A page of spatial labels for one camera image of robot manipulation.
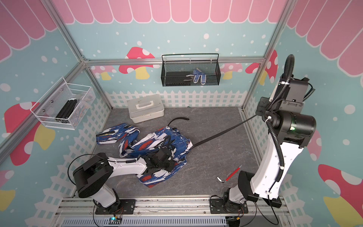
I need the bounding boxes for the white plastic storage box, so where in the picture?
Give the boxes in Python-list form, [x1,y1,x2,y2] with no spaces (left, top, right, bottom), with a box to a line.
[127,94,164,124]

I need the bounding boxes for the black leather belt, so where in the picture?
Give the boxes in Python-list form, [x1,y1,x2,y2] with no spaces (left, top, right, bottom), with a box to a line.
[166,114,257,148]

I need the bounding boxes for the black box in black basket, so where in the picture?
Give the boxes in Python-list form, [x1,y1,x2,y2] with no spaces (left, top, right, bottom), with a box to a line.
[164,72,192,87]

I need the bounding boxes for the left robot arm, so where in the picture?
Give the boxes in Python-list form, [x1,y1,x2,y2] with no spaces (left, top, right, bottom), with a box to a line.
[73,148,178,213]

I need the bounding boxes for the small green circuit board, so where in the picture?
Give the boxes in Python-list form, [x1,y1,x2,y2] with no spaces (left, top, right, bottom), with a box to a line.
[108,217,123,225]

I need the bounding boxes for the white wire wall basket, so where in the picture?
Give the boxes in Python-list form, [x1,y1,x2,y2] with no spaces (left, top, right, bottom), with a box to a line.
[30,78,96,130]

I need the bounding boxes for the white slotted cable duct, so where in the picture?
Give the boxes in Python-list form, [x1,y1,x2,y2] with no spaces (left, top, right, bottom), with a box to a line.
[59,216,228,227]

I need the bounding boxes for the black wire wall basket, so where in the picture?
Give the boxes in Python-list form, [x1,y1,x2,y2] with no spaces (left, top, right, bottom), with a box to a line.
[161,53,221,87]

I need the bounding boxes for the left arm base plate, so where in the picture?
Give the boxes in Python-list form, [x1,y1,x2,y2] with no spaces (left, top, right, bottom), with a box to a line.
[95,199,136,215]

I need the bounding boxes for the red handled hex key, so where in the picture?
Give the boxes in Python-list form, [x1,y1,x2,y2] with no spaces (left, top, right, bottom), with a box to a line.
[217,165,242,183]

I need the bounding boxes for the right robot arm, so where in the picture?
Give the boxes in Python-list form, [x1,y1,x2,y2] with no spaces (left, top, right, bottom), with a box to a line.
[224,54,316,208]

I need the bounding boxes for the blue white red patterned trousers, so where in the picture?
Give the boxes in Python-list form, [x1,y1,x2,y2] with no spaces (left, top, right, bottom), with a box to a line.
[96,123,193,188]

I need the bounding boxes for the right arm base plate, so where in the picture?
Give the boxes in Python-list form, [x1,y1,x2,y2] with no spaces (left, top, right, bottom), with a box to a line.
[209,197,249,215]

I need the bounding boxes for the black case in white basket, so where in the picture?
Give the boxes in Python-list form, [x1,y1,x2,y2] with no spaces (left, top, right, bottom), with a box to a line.
[55,98,77,124]

